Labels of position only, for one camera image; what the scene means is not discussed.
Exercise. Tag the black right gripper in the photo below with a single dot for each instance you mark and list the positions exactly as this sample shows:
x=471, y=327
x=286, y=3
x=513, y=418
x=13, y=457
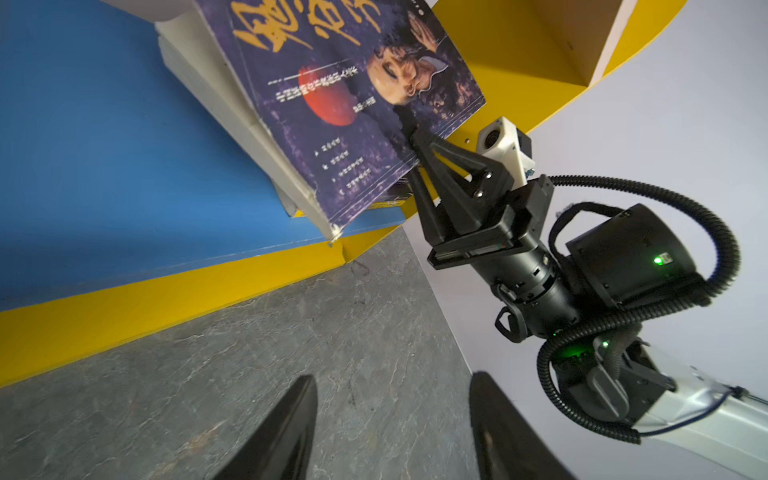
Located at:
x=455, y=192

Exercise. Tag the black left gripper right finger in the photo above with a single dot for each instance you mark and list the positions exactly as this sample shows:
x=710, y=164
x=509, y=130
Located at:
x=505, y=444

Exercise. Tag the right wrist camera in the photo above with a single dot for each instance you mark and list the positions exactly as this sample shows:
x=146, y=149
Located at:
x=503, y=142

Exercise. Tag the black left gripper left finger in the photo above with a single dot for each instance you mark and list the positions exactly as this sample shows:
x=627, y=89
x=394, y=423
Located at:
x=281, y=446

